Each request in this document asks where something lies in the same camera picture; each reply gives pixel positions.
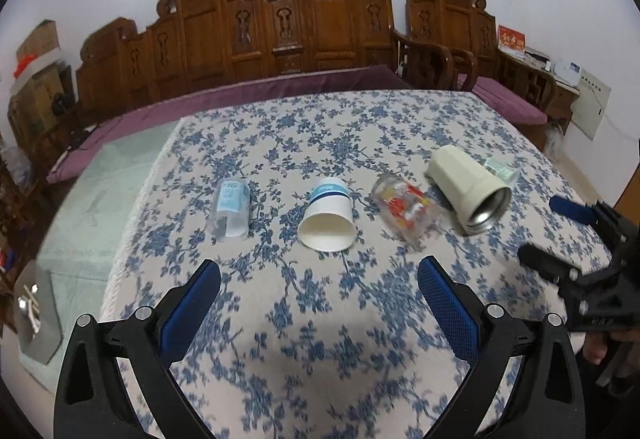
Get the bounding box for wooden chair at left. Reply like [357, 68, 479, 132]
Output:
[1, 162, 52, 332]

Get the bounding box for carved wooden armchair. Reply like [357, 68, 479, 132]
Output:
[406, 0, 499, 93]

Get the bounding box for cream low wall panel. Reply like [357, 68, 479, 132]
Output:
[572, 69, 612, 140]

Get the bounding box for wooden side table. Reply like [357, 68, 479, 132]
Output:
[495, 50, 579, 132]

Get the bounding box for purple armchair cushion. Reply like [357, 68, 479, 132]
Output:
[472, 77, 547, 126]

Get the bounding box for stacked cardboard boxes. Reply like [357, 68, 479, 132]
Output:
[8, 20, 76, 152]

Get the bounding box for carved wooden sofa bench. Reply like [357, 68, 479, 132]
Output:
[74, 0, 452, 120]

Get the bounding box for blue floral tablecloth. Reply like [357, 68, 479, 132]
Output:
[101, 90, 608, 438]

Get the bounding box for white box on side table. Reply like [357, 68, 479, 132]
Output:
[553, 58, 582, 88]

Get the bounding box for glass cup red pattern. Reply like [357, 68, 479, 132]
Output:
[371, 172, 442, 247]

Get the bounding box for white blue paper cup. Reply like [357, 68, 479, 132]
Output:
[297, 177, 357, 253]

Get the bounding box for clear plastic cup blue label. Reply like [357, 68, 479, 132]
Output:
[207, 179, 250, 242]

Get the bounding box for red gift box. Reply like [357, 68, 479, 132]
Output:
[498, 25, 526, 53]

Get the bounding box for person's right hand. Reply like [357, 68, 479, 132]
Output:
[582, 327, 639, 386]

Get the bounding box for cream steel-lined tumbler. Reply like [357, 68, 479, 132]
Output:
[427, 145, 512, 235]

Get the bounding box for small green-printed plastic cup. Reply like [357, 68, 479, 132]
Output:
[484, 157, 520, 186]

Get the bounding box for grey utensil holder box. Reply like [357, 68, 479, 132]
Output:
[13, 260, 62, 364]

